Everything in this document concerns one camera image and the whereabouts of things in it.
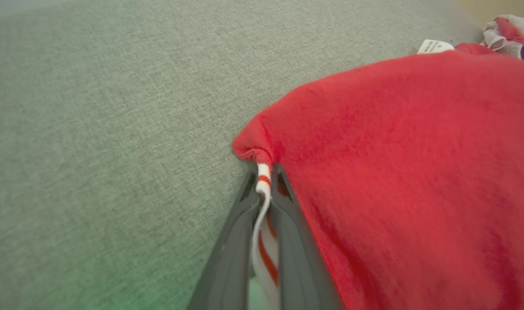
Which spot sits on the red white-striped shorts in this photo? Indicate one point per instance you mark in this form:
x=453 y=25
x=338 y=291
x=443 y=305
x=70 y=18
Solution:
x=513 y=34

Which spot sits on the red white basketball jersey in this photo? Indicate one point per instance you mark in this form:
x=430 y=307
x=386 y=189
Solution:
x=417 y=172

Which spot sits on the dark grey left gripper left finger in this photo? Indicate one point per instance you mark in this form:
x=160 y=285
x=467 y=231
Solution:
x=232 y=258

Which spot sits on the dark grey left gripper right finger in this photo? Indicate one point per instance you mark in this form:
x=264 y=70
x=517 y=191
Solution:
x=298 y=258

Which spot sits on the grey fabric sofa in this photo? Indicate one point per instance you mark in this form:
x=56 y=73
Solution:
x=115 y=129

